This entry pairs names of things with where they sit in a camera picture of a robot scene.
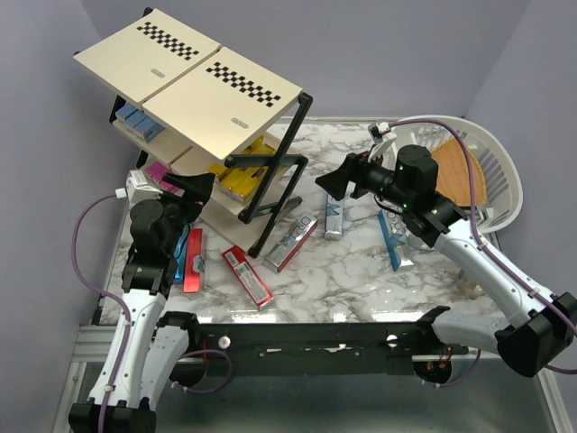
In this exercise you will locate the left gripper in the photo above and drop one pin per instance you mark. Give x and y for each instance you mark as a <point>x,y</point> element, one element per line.
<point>197,193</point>

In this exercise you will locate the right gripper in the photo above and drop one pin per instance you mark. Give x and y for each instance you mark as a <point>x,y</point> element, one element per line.
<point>354,168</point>

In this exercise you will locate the pink toothpaste box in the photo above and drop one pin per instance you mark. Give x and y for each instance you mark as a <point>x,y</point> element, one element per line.
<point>167,185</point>
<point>157,171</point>

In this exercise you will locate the yellow toothpaste box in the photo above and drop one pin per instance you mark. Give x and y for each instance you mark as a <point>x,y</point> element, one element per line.
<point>258,147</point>
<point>243,183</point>
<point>220,171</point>

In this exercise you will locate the blue metallic toothpaste box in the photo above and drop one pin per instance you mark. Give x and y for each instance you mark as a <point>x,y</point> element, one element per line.
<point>180,255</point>

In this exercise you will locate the silver blue R&O box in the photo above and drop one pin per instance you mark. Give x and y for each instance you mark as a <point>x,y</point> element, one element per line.
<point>396,241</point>

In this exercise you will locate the light blue toothpaste box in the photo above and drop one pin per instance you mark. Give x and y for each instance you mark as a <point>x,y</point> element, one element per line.
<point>148,129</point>
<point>136,119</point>
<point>125,112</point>

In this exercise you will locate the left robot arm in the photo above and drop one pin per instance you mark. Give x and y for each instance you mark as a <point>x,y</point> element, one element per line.
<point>147,341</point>

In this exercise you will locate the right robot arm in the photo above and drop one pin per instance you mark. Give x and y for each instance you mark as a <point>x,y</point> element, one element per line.
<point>538,325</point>

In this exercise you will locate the beige three-tier shelf rack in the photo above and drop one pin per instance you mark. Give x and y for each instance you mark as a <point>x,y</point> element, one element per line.
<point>215,107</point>

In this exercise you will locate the silver red R&O box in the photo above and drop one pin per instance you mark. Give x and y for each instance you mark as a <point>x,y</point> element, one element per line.
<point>291,242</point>

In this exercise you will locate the red toothpaste box barcode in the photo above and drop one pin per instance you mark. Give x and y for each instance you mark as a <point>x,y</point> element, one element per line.
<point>238,263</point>

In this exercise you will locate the red R&O toothpaste box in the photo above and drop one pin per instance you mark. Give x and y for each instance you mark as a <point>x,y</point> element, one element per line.
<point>195,264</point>

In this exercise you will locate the woven wicker fan tray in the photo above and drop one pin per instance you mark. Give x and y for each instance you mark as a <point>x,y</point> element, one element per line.
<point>453,175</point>

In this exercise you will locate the white plastic dish basket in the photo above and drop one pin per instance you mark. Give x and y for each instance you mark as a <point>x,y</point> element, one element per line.
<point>504,193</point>

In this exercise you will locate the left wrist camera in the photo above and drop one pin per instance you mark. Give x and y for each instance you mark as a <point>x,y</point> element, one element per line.
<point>138,187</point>

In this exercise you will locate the black mounting rail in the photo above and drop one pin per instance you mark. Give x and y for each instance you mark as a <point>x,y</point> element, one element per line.
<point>324,349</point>

